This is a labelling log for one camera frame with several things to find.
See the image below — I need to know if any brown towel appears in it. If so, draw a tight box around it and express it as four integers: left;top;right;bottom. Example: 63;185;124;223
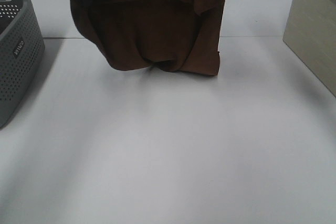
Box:
70;0;225;76

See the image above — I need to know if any grey perforated plastic basket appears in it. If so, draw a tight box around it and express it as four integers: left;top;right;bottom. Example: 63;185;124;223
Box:
1;0;45;127

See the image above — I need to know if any beige wooden box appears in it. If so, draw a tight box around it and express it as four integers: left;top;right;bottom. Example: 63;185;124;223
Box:
283;0;335;94

